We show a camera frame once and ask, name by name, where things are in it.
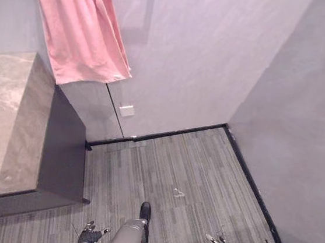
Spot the black baseboard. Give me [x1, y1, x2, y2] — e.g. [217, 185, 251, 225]
[74, 107, 322, 243]

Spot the stone-topped dark wash cabinet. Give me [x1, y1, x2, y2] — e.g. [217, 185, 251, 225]
[0, 47, 107, 238]

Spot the white wall plate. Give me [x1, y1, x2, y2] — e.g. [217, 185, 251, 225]
[118, 103, 137, 119]

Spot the pink towel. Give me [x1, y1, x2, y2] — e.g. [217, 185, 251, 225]
[21, 0, 141, 93]

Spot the white scrap of litter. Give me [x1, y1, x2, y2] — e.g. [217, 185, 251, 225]
[172, 187, 187, 200]

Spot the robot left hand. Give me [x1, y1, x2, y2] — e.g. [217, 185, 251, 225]
[76, 219, 112, 243]

